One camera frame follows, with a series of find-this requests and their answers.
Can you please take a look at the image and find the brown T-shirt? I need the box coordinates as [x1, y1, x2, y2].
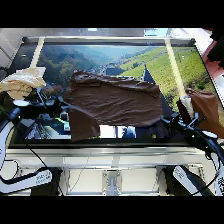
[62, 69, 164, 142]

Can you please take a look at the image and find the beige garment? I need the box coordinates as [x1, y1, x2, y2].
[0, 66, 48, 101]

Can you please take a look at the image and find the reddish brown garment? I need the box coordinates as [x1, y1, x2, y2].
[185, 87, 224, 139]

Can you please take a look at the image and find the silver frame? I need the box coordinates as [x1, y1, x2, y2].
[0, 145, 224, 197]

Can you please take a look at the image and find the black cable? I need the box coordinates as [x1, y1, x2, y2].
[0, 108, 64, 197]

